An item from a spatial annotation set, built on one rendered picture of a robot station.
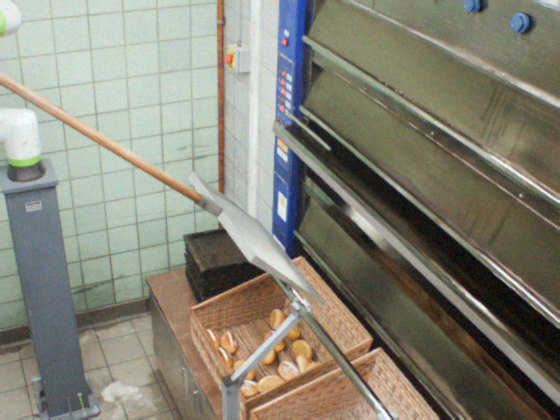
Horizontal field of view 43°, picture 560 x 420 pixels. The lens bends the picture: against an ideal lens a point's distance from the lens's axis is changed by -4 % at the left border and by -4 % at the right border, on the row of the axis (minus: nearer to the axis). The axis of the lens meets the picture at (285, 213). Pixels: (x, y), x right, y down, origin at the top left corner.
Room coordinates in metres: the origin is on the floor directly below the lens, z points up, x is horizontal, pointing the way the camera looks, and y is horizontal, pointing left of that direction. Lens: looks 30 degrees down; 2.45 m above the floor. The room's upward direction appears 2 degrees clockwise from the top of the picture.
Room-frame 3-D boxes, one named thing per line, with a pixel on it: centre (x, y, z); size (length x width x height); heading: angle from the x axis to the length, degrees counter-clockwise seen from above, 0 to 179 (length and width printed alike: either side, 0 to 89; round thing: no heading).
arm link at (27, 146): (2.35, 0.99, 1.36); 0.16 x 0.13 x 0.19; 80
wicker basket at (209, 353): (2.04, 0.02, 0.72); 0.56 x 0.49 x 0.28; 26
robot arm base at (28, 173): (2.40, 1.00, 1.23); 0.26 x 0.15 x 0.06; 26
